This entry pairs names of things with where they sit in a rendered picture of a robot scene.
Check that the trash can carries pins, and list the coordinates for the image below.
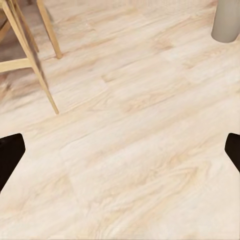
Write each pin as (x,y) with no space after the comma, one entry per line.
(226,25)

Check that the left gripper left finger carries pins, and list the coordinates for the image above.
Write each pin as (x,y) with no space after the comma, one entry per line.
(12,148)

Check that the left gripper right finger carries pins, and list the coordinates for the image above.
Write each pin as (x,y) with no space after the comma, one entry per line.
(232,148)

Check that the straight chair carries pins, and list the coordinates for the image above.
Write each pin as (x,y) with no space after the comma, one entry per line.
(10,13)

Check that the breakfast table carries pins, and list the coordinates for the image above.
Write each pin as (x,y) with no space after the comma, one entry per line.
(48,26)

